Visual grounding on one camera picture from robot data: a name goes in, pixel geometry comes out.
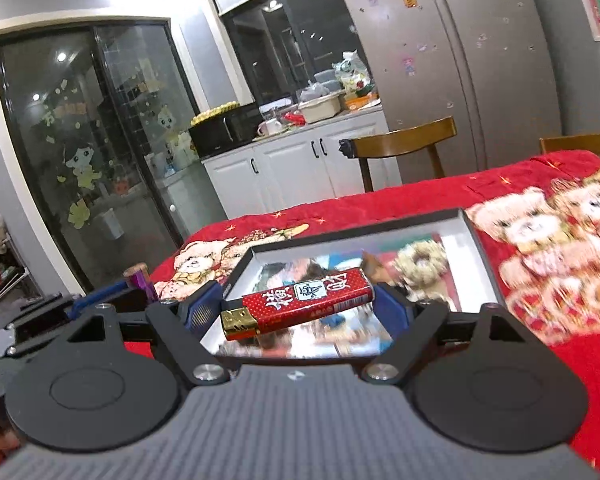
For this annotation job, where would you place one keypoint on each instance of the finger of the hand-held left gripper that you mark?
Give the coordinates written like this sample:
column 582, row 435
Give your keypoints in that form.
column 100, row 296

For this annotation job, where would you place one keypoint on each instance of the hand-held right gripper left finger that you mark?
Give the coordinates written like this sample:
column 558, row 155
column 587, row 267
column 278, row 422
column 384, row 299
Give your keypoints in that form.
column 200, row 307

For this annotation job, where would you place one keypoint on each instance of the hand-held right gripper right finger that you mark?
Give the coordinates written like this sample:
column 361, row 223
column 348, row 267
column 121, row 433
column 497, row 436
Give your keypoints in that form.
column 392, row 307

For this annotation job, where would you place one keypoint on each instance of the purple packet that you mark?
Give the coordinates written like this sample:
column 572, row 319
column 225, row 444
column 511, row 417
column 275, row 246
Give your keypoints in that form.
column 141, row 280

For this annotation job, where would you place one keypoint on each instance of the black shallow box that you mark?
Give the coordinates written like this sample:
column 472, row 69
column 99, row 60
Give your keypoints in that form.
column 455, row 260

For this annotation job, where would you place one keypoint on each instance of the red candy packet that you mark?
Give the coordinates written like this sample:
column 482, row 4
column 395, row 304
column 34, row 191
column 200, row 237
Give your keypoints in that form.
column 300, row 305

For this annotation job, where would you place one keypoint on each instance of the cluttered metal rack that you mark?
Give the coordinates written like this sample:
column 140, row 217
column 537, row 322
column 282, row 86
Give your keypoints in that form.
column 0, row 260

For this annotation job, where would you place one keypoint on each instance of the white trash bin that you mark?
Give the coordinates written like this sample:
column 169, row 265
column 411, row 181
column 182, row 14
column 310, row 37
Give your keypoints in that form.
column 111, row 222

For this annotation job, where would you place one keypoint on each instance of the sliding glass door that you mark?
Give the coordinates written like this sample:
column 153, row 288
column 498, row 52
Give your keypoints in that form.
column 80, row 160

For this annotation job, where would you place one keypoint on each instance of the wooden chair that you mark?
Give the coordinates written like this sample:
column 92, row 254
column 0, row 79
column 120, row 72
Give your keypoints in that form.
column 405, row 142
column 580, row 142

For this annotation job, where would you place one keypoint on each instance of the small black device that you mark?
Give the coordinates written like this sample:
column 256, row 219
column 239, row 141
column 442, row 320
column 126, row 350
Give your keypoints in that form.
column 347, row 148

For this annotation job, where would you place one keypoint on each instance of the white kitchen cabinet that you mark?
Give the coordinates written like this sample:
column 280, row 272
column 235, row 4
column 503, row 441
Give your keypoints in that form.
column 300, row 170

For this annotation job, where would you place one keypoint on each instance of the red bear printed blanket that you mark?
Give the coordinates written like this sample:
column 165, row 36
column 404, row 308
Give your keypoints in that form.
column 555, row 260

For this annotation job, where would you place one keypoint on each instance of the black microwave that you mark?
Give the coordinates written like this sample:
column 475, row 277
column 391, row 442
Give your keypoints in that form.
column 220, row 130

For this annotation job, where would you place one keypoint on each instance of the white cup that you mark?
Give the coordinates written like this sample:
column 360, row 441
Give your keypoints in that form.
column 269, row 127

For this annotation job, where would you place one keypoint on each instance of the box of gold chocolates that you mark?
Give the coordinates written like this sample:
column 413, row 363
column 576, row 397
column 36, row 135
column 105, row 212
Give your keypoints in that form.
column 212, row 112

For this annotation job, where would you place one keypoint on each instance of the orange food packet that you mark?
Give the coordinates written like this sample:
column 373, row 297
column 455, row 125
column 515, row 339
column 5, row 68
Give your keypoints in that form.
column 362, row 103

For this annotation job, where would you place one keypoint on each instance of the red plastic bag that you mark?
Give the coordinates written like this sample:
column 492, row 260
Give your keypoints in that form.
column 295, row 118

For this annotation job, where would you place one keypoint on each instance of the beige plastic basin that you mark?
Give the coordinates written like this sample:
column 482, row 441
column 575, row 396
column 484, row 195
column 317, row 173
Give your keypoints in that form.
column 320, row 107

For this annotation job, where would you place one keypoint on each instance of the grey plastic bag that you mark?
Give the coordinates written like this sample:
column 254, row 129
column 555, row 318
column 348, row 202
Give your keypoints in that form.
column 314, row 92

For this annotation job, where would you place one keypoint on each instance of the green white plastic bag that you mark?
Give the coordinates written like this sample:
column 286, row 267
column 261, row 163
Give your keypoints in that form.
column 352, row 72

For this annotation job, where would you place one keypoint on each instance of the clear plastic containers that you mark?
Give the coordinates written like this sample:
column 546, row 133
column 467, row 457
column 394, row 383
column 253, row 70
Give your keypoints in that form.
column 326, row 77

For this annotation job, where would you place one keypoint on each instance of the cartoon figure fridge sticker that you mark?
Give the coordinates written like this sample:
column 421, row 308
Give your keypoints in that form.
column 408, row 66

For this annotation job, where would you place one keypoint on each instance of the silver refrigerator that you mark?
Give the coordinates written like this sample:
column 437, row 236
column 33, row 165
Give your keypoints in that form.
column 455, row 60

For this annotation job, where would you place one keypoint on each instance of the dark kitchen window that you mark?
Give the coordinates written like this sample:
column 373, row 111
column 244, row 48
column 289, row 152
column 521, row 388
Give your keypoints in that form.
column 290, row 45

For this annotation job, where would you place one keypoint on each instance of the orange fridge magnet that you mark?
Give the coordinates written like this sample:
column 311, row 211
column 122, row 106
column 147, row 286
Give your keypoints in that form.
column 410, row 1

